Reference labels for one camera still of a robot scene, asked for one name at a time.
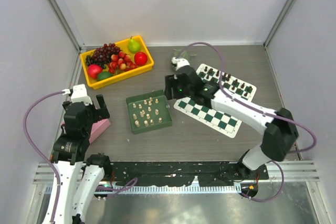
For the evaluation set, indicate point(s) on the dark red grape bunch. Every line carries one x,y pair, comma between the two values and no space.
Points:
106,52

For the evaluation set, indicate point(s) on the green lime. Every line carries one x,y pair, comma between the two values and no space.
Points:
104,75

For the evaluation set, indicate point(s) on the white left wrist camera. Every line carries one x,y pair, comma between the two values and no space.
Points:
78,93

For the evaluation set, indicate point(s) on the pink plastic box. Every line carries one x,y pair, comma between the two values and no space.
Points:
97,129

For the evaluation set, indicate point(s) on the dark blue grape bunch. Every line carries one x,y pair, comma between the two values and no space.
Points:
92,60

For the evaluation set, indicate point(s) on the red cherry cluster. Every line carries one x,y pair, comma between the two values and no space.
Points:
121,63

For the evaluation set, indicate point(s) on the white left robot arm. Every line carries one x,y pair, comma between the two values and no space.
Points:
71,197

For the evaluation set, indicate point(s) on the yellow plastic fruit bin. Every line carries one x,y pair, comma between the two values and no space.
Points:
124,47

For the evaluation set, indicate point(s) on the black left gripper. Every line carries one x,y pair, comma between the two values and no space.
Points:
103,110

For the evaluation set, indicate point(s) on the green white chess board mat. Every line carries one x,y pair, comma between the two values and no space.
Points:
217,120

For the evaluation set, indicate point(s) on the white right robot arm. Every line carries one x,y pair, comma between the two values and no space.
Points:
278,131

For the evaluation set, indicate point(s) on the green plastic tray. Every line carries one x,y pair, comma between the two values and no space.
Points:
148,112

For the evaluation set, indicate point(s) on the green pear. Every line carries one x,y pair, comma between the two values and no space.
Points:
133,45

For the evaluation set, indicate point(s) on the red peach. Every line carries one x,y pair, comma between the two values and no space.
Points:
94,70

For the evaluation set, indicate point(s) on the green melon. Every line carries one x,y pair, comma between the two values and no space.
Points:
179,53

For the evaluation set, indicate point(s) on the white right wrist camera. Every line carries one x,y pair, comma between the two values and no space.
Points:
178,63

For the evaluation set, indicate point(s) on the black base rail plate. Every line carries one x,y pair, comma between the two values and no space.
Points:
178,174

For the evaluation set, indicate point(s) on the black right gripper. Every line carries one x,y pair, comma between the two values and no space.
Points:
169,80

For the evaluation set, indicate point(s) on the red apple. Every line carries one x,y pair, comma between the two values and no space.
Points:
140,58

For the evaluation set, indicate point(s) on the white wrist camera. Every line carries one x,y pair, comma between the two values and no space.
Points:
178,63
78,93

